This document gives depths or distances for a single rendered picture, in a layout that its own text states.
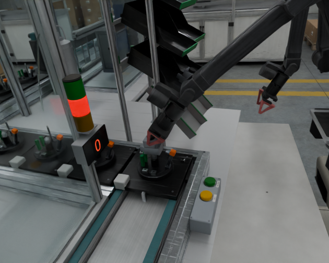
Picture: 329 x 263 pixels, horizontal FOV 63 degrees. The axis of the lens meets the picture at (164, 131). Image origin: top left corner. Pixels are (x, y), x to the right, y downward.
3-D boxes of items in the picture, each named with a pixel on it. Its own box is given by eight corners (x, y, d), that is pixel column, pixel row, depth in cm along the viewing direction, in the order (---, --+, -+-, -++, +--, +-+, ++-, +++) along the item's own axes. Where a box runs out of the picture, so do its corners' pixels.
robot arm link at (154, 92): (197, 93, 80) (197, 85, 88) (165, 71, 78) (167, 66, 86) (175, 123, 85) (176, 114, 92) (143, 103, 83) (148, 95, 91)
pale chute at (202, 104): (207, 110, 139) (213, 105, 135) (197, 122, 129) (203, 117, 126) (170, 69, 137) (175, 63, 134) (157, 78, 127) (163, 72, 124)
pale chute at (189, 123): (201, 124, 127) (207, 120, 124) (189, 139, 117) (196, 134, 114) (160, 80, 125) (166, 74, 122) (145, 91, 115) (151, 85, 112)
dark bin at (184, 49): (196, 47, 108) (203, 31, 103) (181, 58, 99) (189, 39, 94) (139, 15, 113) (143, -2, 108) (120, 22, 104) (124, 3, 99)
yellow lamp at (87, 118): (97, 124, 79) (93, 109, 77) (87, 133, 76) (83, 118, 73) (82, 122, 81) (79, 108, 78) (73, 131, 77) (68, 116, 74)
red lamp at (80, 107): (93, 109, 77) (89, 93, 74) (83, 117, 73) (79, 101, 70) (78, 107, 78) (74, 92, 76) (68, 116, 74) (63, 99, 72)
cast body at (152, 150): (163, 148, 101) (160, 132, 98) (160, 155, 98) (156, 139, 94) (143, 146, 104) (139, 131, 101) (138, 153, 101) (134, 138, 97)
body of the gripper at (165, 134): (148, 130, 89) (159, 115, 85) (158, 115, 97) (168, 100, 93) (164, 141, 90) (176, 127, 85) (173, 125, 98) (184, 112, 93)
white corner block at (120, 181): (131, 182, 103) (129, 174, 100) (126, 191, 99) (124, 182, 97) (120, 180, 104) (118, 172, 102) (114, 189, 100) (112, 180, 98)
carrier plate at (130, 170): (193, 158, 112) (192, 154, 111) (176, 201, 93) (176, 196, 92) (140, 151, 119) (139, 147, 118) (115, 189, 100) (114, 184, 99)
